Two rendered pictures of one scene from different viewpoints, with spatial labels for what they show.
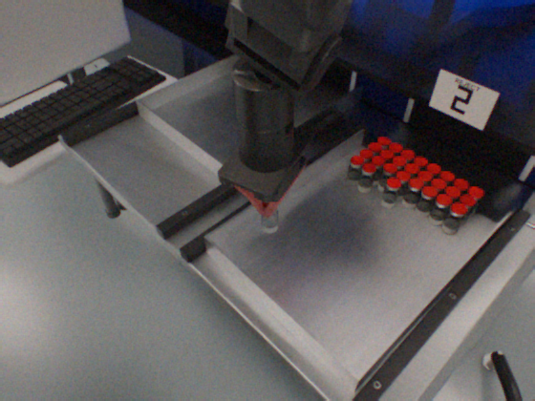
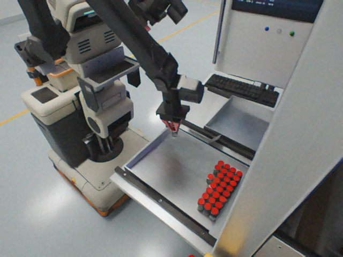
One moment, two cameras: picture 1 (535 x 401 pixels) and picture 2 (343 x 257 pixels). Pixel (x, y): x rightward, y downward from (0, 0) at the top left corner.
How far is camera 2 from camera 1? 62 cm
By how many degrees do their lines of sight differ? 54
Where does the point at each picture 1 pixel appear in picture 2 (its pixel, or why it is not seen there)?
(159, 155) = (211, 110)
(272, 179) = (162, 112)
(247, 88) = not seen: hidden behind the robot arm
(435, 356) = (138, 196)
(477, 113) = not seen: hidden behind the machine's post
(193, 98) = (249, 112)
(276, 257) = (171, 148)
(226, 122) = (239, 124)
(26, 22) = (256, 58)
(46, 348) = not seen: hidden behind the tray
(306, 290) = (159, 157)
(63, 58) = (260, 76)
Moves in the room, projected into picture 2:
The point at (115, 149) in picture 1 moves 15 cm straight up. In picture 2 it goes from (210, 99) to (214, 72)
